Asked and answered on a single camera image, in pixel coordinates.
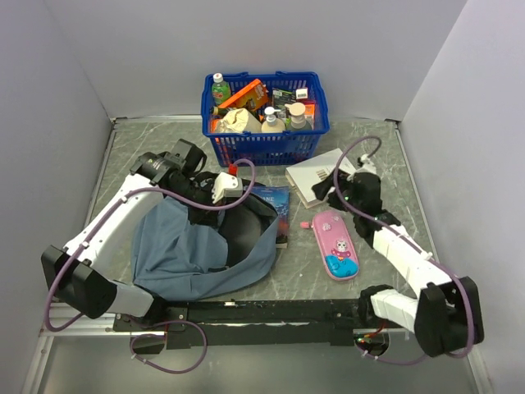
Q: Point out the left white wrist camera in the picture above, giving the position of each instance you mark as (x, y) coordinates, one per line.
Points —
(227, 185)

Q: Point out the beige crumpled paper bag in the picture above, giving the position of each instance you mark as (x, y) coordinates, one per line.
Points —
(238, 121)

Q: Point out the orange box in basket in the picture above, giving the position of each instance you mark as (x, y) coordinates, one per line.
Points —
(310, 109)

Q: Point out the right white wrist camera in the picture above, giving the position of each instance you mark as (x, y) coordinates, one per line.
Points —
(365, 164)

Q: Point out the white notebook with barcode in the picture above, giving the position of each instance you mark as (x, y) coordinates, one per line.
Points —
(303, 176)

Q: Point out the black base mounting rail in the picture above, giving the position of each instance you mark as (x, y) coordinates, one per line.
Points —
(259, 322)

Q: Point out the orange snack box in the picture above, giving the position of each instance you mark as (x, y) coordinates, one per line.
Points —
(252, 97)

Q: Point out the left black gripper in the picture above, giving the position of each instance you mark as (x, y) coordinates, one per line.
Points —
(204, 217)

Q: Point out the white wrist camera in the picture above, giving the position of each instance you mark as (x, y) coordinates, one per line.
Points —
(227, 185)
(365, 164)

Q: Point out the blue grey backpack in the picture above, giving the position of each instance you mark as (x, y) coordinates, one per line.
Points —
(178, 260)

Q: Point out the green drink bottle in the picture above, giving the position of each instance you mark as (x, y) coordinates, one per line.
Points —
(221, 91)

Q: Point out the black green product box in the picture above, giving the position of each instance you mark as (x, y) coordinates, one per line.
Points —
(281, 97)

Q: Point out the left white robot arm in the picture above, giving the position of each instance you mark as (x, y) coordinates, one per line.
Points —
(76, 273)

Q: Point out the grey pump bottle beige cap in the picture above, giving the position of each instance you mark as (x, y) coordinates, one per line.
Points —
(297, 116)

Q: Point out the small white barcode box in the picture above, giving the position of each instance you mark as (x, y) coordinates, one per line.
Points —
(301, 94)

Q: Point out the pink cat pencil case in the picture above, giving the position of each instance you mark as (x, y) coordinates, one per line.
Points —
(336, 247)

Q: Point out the Jane Eyre book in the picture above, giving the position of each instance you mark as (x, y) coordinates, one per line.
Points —
(279, 198)

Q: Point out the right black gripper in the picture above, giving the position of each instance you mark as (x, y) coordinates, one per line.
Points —
(321, 189)

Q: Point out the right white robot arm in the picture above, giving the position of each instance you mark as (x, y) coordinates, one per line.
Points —
(444, 313)

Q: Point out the beige pump bottle white cap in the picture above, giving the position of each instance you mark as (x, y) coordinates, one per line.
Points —
(272, 123)

